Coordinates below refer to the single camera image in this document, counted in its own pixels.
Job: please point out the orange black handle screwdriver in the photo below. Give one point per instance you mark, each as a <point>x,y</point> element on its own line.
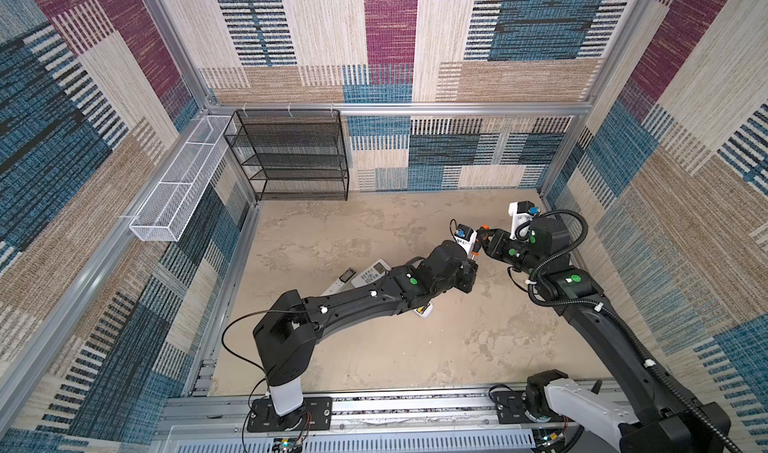
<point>480,239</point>

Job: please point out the black wire mesh shelf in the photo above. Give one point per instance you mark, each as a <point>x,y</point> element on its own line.
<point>291,154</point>

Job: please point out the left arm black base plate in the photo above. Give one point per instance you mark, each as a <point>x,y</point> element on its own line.
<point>313,415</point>

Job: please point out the white remote control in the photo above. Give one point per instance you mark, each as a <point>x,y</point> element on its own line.
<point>424,311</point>
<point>371,274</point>

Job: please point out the white wire mesh basket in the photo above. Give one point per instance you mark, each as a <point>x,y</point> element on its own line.
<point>167,211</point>

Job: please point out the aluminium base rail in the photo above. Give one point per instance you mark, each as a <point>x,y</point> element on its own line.
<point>477,418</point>

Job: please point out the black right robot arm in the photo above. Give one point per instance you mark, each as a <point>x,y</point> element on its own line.
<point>665,416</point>

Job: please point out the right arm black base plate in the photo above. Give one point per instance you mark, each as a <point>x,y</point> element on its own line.
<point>528,406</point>

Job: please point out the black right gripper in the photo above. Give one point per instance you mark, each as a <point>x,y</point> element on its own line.
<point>496,242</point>

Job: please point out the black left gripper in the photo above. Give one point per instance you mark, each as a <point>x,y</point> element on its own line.
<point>468,273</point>

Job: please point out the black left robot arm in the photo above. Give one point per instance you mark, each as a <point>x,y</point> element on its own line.
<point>287,334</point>

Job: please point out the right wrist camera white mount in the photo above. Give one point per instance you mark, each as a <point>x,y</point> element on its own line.
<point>521,212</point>

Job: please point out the slim white remote black screen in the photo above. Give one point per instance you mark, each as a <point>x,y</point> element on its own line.
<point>341,283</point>

